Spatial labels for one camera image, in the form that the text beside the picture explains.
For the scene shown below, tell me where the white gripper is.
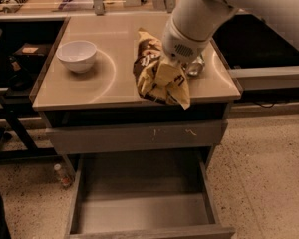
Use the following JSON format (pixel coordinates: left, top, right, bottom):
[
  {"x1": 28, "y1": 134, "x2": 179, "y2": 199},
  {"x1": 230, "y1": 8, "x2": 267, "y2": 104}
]
[{"x1": 155, "y1": 16, "x2": 209, "y2": 86}]

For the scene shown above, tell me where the brown yellow chip bag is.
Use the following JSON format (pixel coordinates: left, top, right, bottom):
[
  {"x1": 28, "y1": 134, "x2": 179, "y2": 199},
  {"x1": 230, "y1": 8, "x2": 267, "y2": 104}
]
[{"x1": 133, "y1": 28, "x2": 190, "y2": 110}]

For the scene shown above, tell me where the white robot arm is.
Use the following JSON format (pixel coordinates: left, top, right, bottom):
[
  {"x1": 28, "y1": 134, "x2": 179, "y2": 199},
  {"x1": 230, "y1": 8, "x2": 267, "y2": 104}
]
[{"x1": 162, "y1": 0, "x2": 299, "y2": 65}]

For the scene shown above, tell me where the grey drawer cabinet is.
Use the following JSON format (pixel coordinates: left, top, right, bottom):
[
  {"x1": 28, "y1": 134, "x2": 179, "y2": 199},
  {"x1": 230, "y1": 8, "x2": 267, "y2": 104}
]
[{"x1": 28, "y1": 11, "x2": 243, "y2": 239}]

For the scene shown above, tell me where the closed top drawer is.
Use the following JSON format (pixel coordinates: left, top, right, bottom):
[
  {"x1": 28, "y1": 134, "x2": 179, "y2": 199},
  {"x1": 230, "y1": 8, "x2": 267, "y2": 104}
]
[{"x1": 46, "y1": 119, "x2": 227, "y2": 155}]

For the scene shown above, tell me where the open middle drawer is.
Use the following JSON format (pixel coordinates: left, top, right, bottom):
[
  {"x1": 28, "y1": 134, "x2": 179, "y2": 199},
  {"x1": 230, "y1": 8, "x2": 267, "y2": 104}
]
[{"x1": 64, "y1": 149, "x2": 235, "y2": 239}]

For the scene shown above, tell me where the green soda can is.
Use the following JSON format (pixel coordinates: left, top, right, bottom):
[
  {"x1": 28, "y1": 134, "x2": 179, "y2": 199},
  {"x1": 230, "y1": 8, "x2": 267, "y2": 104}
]
[{"x1": 184, "y1": 55, "x2": 205, "y2": 77}]

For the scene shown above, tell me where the white ceramic bowl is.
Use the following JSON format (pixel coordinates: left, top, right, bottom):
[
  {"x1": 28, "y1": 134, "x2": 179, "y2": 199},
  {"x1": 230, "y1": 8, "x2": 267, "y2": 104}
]
[{"x1": 56, "y1": 40, "x2": 97, "y2": 73}]

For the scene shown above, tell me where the dark box on shelf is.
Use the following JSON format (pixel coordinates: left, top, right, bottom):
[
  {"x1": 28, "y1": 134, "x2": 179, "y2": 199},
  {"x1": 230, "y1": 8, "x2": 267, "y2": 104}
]
[{"x1": 13, "y1": 43, "x2": 52, "y2": 72}]

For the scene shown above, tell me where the small plastic bottle on floor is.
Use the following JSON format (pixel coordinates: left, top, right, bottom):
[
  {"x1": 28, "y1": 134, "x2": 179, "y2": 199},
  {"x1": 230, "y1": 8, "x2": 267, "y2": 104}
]
[{"x1": 54, "y1": 163, "x2": 72, "y2": 188}]

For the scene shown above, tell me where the black coiled spring tool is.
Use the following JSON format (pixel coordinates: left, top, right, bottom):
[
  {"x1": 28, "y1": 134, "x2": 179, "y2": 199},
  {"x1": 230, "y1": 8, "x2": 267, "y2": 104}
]
[{"x1": 3, "y1": 0, "x2": 28, "y2": 13}]

